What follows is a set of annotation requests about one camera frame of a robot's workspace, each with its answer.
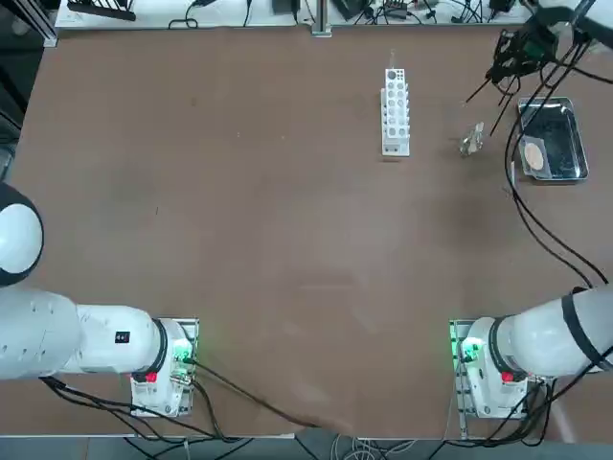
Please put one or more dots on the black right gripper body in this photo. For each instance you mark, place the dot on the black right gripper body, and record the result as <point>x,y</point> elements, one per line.
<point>538,40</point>

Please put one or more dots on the glass alcohol lamp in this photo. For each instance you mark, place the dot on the glass alcohol lamp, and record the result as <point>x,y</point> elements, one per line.
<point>471,140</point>

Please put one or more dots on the glass test tube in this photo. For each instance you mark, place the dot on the glass test tube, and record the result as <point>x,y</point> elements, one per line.
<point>392,60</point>

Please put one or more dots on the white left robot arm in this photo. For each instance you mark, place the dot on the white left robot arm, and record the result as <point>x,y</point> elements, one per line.
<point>96,345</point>

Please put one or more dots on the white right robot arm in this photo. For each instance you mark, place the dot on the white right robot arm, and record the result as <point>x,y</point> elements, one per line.
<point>541,335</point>

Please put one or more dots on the steel tray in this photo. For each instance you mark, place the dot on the steel tray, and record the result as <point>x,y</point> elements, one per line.
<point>555,144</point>

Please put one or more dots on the red black power strip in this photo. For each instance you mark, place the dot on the red black power strip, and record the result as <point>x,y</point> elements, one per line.
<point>395,5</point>

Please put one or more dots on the white test tube rack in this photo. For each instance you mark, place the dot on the white test tube rack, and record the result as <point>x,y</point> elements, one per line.
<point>396,115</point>

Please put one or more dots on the large black ridged power supply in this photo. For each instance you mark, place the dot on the large black ridged power supply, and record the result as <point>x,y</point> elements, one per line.
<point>352,7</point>

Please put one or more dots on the slim black power adapter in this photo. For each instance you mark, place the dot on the slim black power adapter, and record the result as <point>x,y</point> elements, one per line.
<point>286,6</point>

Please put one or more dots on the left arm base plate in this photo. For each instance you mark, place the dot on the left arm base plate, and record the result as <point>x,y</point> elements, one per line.
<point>194,328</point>

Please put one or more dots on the aluminium corner rail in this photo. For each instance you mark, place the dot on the aluminium corner rail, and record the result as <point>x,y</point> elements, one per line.
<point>45,36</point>

